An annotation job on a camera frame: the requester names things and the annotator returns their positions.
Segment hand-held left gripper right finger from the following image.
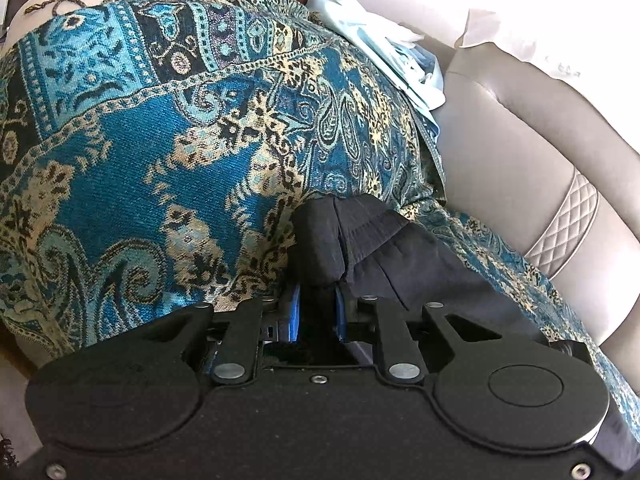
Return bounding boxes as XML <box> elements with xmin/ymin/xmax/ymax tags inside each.
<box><xmin>334</xmin><ymin>286</ymin><xmax>502</xmax><ymax>387</ymax></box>

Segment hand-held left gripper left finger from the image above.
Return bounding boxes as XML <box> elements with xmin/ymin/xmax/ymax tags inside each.
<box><xmin>162</xmin><ymin>284</ymin><xmax>302</xmax><ymax>387</ymax></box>

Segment black pants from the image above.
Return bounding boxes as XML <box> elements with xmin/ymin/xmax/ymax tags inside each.
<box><xmin>289</xmin><ymin>195</ymin><xmax>557</xmax><ymax>347</ymax></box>

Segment blue patterned blanket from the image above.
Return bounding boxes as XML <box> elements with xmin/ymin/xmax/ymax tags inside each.
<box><xmin>0</xmin><ymin>0</ymin><xmax>623</xmax><ymax>413</ymax></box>

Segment beige leather sofa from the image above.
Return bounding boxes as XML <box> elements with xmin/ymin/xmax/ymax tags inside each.
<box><xmin>434</xmin><ymin>42</ymin><xmax>640</xmax><ymax>361</ymax></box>

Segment light blue cloth pile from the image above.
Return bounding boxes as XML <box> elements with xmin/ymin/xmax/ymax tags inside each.
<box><xmin>305</xmin><ymin>0</ymin><xmax>447</xmax><ymax>127</ymax></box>

